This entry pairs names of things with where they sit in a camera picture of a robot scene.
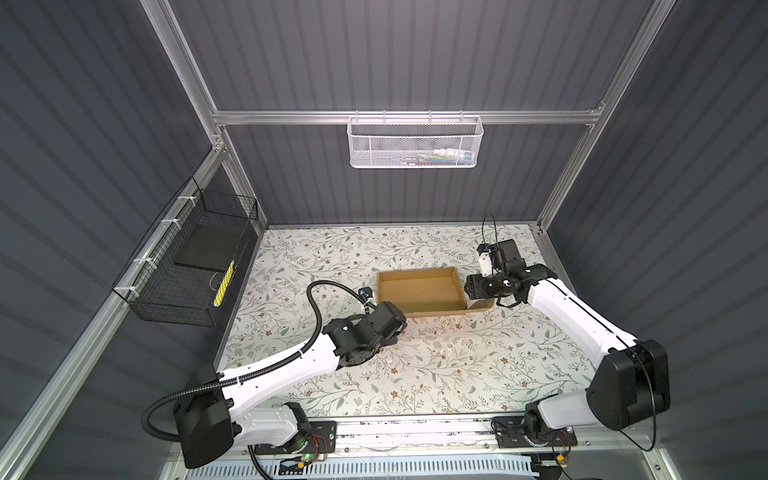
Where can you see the black foam pad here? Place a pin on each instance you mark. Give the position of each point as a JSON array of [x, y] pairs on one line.
[[208, 248]]

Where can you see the items in white basket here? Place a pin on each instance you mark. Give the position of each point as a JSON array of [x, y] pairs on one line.
[[441, 157]]

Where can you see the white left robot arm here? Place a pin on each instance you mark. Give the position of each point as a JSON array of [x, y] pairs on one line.
[[225, 410]]

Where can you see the aluminium frame corner post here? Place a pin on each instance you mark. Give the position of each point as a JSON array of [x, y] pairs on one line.
[[178, 51]]

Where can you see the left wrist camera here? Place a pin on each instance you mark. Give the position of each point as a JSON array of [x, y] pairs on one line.
[[367, 295]]

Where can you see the aluminium horizontal frame bar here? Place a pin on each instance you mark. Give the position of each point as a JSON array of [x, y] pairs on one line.
[[341, 117]]

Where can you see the aluminium right corner post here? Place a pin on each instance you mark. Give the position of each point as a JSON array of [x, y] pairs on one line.
[[640, 45]]

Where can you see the black wire mesh basket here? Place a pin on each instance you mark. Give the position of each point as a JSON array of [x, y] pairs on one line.
[[157, 290]]

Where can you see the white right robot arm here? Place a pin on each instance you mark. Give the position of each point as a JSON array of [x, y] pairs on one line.
[[631, 379]]

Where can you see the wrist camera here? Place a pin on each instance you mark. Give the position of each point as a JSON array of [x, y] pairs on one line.
[[484, 251], [367, 295]]

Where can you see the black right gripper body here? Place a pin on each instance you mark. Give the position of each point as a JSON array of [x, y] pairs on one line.
[[484, 287]]

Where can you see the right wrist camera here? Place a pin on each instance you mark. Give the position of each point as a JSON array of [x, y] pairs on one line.
[[484, 251]]

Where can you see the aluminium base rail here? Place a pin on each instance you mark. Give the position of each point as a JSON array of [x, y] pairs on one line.
[[506, 431]]

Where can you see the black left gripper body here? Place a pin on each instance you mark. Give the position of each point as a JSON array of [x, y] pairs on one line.
[[393, 340]]

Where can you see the white wire mesh basket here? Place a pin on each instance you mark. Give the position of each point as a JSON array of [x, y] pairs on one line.
[[383, 146]]

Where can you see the brown cardboard box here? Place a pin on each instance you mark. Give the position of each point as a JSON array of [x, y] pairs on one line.
[[427, 293]]

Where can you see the white vented cable duct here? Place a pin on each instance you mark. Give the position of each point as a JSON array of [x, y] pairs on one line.
[[452, 466]]

